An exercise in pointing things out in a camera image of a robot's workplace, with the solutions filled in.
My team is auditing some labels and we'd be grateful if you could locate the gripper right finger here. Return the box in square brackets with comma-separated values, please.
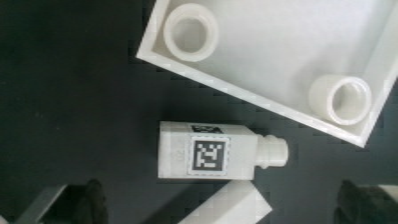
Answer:
[336, 180, 398, 224]

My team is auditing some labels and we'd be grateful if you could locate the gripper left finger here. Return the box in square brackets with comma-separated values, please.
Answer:
[16, 179, 108, 224]

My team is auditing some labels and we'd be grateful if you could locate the white leg with tag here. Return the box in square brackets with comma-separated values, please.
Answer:
[158, 121, 289, 180]

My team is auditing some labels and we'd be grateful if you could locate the white square tabletop part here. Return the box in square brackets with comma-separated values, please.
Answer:
[137, 0, 398, 146]

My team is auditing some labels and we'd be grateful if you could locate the white U-shaped fence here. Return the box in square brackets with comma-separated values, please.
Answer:
[177, 180, 272, 224]

